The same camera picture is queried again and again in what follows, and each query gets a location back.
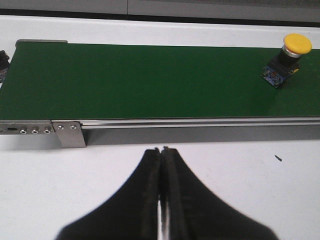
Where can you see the yellow mushroom push button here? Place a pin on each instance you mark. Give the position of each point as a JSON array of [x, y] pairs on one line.
[[285, 64]]

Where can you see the steel conveyor support bracket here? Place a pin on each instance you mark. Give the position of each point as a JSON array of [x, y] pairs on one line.
[[69, 134]]

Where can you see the green conveyor belt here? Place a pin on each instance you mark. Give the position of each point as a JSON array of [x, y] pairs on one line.
[[68, 81]]

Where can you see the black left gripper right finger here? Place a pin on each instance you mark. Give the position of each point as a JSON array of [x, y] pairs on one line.
[[190, 211]]

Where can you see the aluminium conveyor frame rail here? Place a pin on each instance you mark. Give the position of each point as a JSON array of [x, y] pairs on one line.
[[199, 122]]

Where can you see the steel conveyor end plate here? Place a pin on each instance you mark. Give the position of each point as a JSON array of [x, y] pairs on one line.
[[26, 127]]

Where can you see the red mushroom push button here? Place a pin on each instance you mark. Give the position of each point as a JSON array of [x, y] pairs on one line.
[[4, 65]]

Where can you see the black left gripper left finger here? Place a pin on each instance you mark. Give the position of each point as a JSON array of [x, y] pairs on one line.
[[130, 214]]

